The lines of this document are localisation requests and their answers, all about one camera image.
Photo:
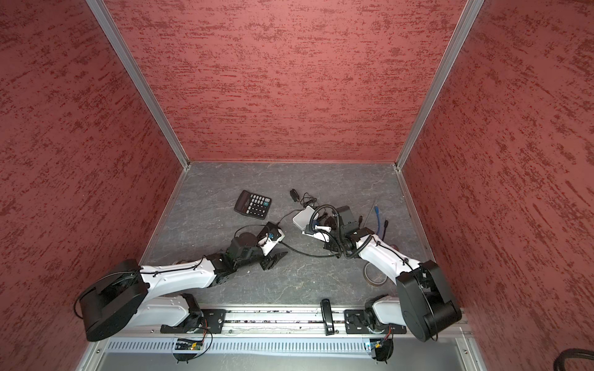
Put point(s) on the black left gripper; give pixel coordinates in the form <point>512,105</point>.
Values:
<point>270,262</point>

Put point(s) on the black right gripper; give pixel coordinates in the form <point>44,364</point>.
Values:
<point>332,246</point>

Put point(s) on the white network switch box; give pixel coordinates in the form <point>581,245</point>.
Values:
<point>302,218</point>

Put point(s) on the black power adapter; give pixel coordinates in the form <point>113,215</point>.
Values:
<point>294,194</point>

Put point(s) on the black smartphone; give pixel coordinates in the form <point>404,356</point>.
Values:
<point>271,232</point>

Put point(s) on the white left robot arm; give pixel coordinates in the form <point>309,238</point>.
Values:
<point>131,295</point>

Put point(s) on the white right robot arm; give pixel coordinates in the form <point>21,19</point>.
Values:
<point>424,304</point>

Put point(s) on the brown tape roll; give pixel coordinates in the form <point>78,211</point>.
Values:
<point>373,276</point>

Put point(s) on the black desk calculator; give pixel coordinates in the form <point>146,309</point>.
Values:
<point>253,205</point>

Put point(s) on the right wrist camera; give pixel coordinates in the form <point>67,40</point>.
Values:
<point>320,233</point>

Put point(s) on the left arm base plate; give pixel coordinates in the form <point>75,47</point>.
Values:
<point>208,320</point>

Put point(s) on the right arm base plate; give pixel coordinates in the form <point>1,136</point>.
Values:
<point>357,321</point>

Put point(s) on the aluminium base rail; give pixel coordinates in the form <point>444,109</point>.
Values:
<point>298,321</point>

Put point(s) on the white slotted cable duct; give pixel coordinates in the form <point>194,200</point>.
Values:
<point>347,347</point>

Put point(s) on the aluminium right corner post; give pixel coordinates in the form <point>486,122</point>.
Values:
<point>468,17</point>

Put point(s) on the aluminium corner post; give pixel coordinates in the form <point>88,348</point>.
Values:
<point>468,17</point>
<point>107,24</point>

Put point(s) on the aluminium left corner post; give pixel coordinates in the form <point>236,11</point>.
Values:
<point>107,24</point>

